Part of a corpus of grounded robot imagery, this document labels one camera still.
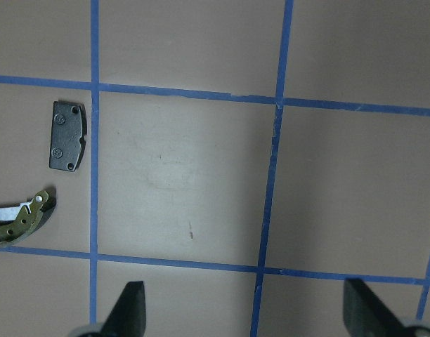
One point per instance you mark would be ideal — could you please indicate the olive brake shoe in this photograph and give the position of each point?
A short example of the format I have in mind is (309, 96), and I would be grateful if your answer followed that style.
(20, 221)

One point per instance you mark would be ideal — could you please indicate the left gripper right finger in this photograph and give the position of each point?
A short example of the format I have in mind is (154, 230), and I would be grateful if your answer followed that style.
(364, 314)

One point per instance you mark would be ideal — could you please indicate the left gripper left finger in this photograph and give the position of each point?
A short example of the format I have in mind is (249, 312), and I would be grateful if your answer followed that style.
(127, 317)

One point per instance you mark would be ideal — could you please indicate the black brake pad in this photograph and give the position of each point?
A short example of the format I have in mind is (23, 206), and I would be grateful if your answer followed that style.
(68, 136)

